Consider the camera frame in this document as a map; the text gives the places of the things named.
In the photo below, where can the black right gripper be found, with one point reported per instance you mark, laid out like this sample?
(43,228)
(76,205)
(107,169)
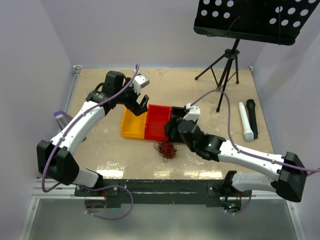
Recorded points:
(167,128)

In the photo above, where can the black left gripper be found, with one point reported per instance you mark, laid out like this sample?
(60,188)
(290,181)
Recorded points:
(134,107)

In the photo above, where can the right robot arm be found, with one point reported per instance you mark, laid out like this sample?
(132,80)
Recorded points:
(281,174)

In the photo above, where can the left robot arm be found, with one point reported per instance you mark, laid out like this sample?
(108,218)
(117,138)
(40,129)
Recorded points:
(55,158)

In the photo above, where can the red plastic bin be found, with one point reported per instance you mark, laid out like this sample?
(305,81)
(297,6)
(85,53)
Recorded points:
(157,117)

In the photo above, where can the black plastic bin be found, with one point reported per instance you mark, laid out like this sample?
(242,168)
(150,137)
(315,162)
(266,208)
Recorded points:
(177,114)

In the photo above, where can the yellow plastic bin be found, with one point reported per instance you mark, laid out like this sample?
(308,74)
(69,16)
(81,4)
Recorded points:
(132,126)

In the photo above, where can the black music stand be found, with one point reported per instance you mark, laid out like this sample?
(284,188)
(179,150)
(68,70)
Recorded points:
(268,21)

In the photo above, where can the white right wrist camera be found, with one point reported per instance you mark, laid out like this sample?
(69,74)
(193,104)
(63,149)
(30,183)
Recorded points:
(192,113)

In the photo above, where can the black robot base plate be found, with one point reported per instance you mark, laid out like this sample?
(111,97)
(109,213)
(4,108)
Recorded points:
(162,192)

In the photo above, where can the aluminium table frame rail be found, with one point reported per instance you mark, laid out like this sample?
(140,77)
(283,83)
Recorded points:
(72,87)

